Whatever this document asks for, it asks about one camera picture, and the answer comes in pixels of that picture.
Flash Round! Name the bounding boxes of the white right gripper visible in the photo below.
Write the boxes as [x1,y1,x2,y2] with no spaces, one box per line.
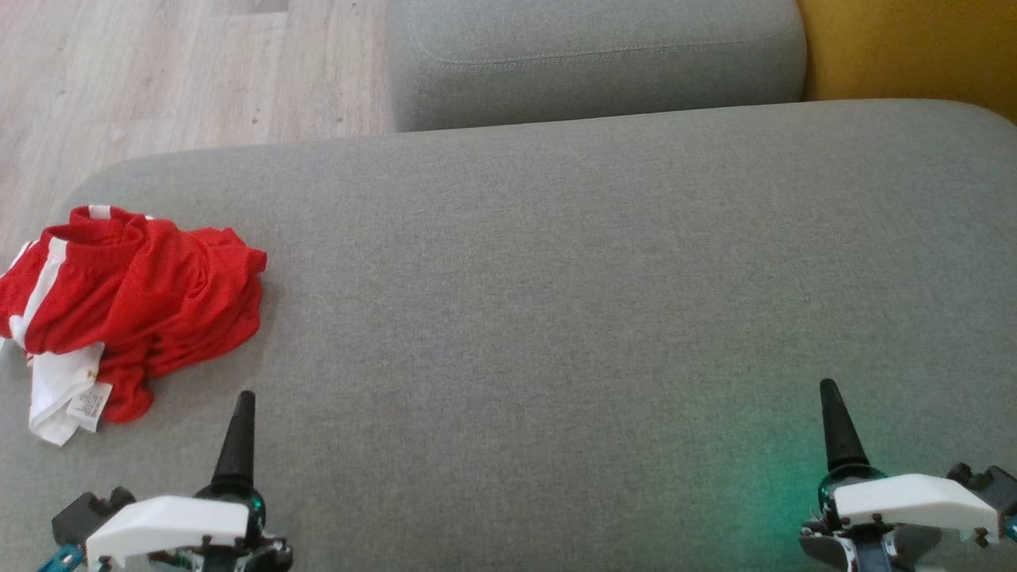
[799,379,1000,572]

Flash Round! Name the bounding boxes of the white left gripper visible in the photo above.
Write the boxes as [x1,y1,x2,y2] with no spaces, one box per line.
[86,391,293,572]

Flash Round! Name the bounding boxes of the red garment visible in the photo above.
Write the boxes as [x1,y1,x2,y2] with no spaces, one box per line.
[0,205,268,358]

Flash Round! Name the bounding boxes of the yellow fabric sofa backrest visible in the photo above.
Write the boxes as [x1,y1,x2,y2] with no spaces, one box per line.
[797,0,1017,124]

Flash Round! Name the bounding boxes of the narrow grey sofa seat cushion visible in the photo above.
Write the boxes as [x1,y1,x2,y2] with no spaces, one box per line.
[387,0,808,133]

